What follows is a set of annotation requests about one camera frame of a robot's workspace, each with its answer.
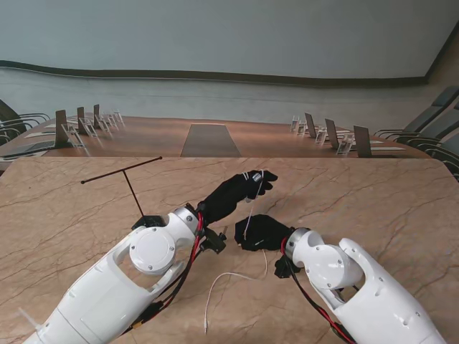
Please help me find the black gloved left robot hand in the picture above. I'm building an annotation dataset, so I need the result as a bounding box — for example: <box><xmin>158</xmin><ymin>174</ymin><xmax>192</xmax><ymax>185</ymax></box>
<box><xmin>197</xmin><ymin>170</ymin><xmax>279</xmax><ymax>225</ymax></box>

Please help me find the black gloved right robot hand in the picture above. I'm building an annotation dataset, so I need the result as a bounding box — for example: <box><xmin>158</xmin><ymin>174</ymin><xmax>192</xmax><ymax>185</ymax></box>
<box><xmin>234</xmin><ymin>214</ymin><xmax>297</xmax><ymax>252</ymax></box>

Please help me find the white wired earphone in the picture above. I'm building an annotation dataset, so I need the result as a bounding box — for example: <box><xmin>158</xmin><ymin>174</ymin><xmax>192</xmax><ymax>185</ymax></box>
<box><xmin>202</xmin><ymin>170</ymin><xmax>269</xmax><ymax>336</ymax></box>

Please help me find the black T rack marble base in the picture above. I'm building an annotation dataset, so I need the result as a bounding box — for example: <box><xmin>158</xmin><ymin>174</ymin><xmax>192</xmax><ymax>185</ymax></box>
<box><xmin>80</xmin><ymin>156</ymin><xmax>169</xmax><ymax>231</ymax></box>

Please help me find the brown conference table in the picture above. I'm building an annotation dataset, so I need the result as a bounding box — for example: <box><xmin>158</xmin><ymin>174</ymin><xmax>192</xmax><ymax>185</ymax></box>
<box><xmin>0</xmin><ymin>114</ymin><xmax>433</xmax><ymax>159</ymax></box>

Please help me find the grey office chair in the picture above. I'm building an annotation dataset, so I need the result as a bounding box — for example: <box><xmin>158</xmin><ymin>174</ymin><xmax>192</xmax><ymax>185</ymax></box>
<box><xmin>426</xmin><ymin>133</ymin><xmax>459</xmax><ymax>180</ymax></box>
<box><xmin>374</xmin><ymin>85</ymin><xmax>459</xmax><ymax>141</ymax></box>
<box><xmin>404</xmin><ymin>102</ymin><xmax>459</xmax><ymax>151</ymax></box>

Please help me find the dark office chair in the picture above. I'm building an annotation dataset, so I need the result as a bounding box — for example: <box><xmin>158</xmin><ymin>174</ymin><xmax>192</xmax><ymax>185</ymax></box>
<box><xmin>0</xmin><ymin>98</ymin><xmax>51</xmax><ymax>134</ymax></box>

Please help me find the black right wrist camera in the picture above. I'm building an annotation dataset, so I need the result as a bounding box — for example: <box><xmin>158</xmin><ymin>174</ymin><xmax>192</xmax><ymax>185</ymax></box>
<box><xmin>274</xmin><ymin>256</ymin><xmax>298</xmax><ymax>280</ymax></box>

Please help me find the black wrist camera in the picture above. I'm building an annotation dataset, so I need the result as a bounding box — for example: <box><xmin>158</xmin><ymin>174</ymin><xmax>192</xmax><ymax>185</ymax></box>
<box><xmin>274</xmin><ymin>256</ymin><xmax>298</xmax><ymax>280</ymax></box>
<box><xmin>200</xmin><ymin>229</ymin><xmax>227</xmax><ymax>254</ymax></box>

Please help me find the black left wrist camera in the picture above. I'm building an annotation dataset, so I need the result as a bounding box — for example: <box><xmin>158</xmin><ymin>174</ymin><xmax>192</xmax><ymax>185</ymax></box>
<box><xmin>200</xmin><ymin>229</ymin><xmax>227</xmax><ymax>254</ymax></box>

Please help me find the red black left arm cable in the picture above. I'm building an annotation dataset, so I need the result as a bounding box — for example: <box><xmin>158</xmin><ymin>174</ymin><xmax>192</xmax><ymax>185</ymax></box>
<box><xmin>121</xmin><ymin>211</ymin><xmax>205</xmax><ymax>336</ymax></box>

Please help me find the red black arm cable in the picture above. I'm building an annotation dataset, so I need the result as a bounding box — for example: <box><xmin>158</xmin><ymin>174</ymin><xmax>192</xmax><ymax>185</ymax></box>
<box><xmin>280</xmin><ymin>236</ymin><xmax>356</xmax><ymax>344</ymax></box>
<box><xmin>121</xmin><ymin>211</ymin><xmax>205</xmax><ymax>336</ymax></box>

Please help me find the red black right arm cable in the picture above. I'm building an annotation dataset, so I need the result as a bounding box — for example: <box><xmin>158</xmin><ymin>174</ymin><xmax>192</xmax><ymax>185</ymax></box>
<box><xmin>280</xmin><ymin>236</ymin><xmax>356</xmax><ymax>344</ymax></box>

